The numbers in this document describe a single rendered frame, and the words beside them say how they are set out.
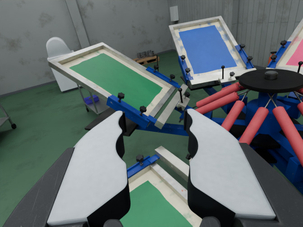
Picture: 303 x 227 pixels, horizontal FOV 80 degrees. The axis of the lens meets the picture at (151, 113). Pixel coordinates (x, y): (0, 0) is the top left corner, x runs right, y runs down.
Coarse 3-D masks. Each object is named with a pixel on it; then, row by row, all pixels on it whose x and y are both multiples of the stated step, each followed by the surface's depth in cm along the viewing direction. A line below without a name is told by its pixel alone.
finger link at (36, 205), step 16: (64, 160) 8; (48, 176) 8; (32, 192) 7; (48, 192) 7; (16, 208) 6; (32, 208) 6; (48, 208) 6; (16, 224) 6; (32, 224) 6; (64, 224) 6; (80, 224) 6
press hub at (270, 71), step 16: (240, 80) 102; (256, 80) 98; (272, 80) 95; (288, 80) 92; (240, 112) 128; (272, 112) 100; (240, 128) 113; (272, 128) 103; (256, 144) 100; (272, 144) 98; (272, 160) 102
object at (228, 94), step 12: (216, 96) 120; (228, 96) 105; (204, 108) 115; (216, 108) 111; (240, 108) 98; (264, 108) 89; (276, 108) 87; (300, 108) 87; (228, 120) 98; (252, 120) 90; (288, 120) 83; (252, 132) 88; (288, 132) 81; (300, 144) 78; (300, 156) 77
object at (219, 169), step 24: (192, 120) 11; (192, 144) 10; (216, 144) 9; (192, 168) 8; (216, 168) 8; (240, 168) 8; (192, 192) 7; (216, 192) 7; (240, 192) 7; (216, 216) 7; (240, 216) 6; (264, 216) 6
